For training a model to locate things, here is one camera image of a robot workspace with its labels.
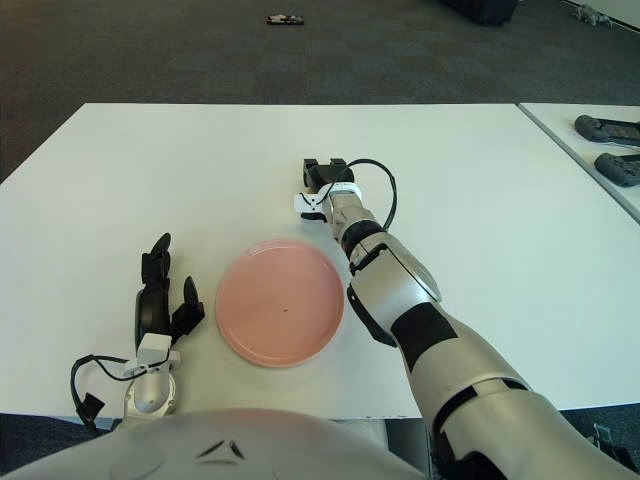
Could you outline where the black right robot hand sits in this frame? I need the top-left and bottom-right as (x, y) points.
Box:
(292, 157), (356, 222)

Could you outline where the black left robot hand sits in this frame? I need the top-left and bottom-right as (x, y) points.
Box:
(133, 232), (206, 367)

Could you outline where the pink round plate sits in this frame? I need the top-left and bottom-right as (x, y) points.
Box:
(214, 238), (346, 370)

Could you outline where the silver robot torso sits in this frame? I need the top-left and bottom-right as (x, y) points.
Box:
(0, 407), (426, 480)

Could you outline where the dark blue bulky object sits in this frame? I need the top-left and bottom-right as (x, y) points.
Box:
(439, 0), (521, 26)

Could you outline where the white neighbouring table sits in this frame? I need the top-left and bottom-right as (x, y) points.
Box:
(518, 102), (640, 224)

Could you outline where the grey handheld controller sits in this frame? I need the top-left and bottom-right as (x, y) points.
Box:
(574, 114), (640, 149)
(594, 153), (640, 188)

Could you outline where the small grey floor toy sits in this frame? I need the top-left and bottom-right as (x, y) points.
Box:
(572, 3), (614, 25)

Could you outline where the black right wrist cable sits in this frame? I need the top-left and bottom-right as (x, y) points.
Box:
(344, 158), (399, 234)

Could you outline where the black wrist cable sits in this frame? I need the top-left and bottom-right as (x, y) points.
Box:
(69, 353), (151, 436)
(344, 158), (399, 234)

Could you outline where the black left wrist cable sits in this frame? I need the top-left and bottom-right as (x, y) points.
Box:
(69, 353), (151, 436)

